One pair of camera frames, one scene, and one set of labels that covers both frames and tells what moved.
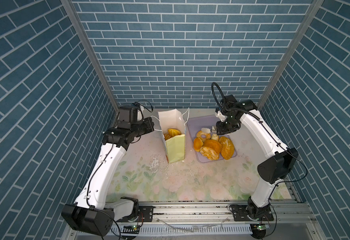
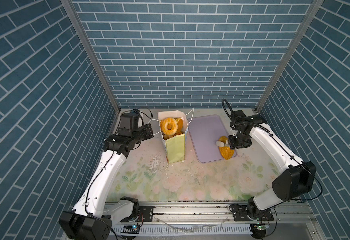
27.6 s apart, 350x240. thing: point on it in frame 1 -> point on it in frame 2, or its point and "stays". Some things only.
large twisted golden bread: (211, 149) -> (167, 136)
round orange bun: (197, 144) -> (180, 125)
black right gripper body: (227, 126) -> (238, 140)
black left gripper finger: (150, 122) -> (148, 131)
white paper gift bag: (175, 146) stays
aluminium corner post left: (90, 51) stays
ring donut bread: (203, 136) -> (169, 126)
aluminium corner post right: (313, 11) stays
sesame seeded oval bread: (227, 148) stays
